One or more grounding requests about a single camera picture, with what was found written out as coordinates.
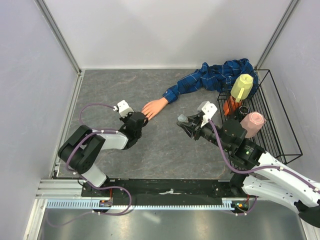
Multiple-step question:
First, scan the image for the light blue cable duct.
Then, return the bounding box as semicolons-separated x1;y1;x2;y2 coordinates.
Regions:
46;199;249;211

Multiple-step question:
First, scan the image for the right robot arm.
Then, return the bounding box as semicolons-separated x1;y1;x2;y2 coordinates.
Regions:
176;113;320;228

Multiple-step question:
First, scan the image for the yellow mug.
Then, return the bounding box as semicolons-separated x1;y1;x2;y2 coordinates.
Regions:
230;74;254;103

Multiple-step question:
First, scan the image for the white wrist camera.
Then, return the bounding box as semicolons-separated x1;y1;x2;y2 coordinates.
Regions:
197;101;218;128
113;100;134;118

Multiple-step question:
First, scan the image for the small black ring cup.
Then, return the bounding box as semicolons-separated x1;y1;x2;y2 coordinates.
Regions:
239;105;250;115

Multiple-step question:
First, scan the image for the clear nail polish bottle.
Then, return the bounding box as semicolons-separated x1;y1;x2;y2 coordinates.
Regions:
177;114;189;123

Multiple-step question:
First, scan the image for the orange cup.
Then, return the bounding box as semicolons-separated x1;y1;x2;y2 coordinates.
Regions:
223;95;242;116

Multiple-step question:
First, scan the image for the pink mug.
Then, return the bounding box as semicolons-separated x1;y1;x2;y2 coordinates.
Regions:
240;111;266;139

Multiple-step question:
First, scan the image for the mannequin hand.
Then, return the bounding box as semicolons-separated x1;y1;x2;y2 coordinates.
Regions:
141;97;169;120

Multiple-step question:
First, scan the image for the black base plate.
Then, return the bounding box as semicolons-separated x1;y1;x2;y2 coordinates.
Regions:
81;177;261;207

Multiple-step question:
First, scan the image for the purple cable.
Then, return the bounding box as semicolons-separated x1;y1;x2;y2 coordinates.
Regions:
65;102;133;216
208;119;320;193

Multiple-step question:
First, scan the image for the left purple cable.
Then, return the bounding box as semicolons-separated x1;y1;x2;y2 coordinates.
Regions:
65;102;133;216

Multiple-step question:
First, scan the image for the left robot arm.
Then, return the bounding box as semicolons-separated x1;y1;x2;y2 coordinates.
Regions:
58;111;149;197

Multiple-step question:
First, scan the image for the black wire rack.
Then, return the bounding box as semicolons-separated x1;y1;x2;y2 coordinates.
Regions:
217;69;303;165

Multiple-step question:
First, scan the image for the blue plaid shirt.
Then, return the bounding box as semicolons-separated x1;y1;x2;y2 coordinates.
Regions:
162;58;259;104

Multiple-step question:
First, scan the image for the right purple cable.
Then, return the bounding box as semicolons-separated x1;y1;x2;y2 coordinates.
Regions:
208;119;320;193

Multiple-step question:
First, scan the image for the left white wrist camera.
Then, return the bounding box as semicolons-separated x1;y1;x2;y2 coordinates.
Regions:
113;100;134;118

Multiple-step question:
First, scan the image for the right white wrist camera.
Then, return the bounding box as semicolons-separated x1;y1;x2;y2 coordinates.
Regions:
197;101;218;128

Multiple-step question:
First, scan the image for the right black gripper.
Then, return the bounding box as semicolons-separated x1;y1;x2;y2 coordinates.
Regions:
177;112;231;152

